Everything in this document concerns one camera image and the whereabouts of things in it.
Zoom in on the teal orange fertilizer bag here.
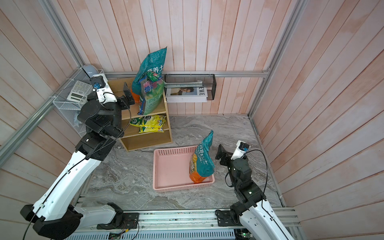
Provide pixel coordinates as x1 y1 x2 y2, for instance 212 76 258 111
189 130 215 184

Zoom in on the colourful green fertilizer bag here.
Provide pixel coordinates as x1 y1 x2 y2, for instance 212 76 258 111
139 73 164 116

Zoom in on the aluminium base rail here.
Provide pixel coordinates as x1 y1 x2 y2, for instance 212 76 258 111
64 206 302 240

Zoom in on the white wire mesh rack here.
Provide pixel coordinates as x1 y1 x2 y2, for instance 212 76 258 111
53 68 93 137

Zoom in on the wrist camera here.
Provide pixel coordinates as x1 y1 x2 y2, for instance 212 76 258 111
90 74 117 105
231 140 250 160

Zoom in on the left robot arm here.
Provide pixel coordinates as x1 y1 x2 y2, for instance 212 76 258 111
20 84 135 240

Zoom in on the white calculator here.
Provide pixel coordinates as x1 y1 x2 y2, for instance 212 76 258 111
67 81 92 105

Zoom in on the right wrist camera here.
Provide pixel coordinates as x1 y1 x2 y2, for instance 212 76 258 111
231 140 250 160

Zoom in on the pink plastic basket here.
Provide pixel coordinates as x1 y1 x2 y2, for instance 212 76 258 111
153 146 215 192

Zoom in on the white magazine book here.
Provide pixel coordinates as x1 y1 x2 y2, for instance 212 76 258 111
165 81 209 103

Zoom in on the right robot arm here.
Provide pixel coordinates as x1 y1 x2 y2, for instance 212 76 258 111
215 141 293 240

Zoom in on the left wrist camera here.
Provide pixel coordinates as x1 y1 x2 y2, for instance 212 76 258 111
90 74 117 105

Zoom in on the large teal fertilizer bag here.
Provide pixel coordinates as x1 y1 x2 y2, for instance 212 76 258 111
131 47 167 103

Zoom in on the black mesh wall basket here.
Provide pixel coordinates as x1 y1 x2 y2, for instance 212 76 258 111
164 74 217 103

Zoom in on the yellow green fertilizer bag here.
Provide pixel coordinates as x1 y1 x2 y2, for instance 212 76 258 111
130 115 166 127

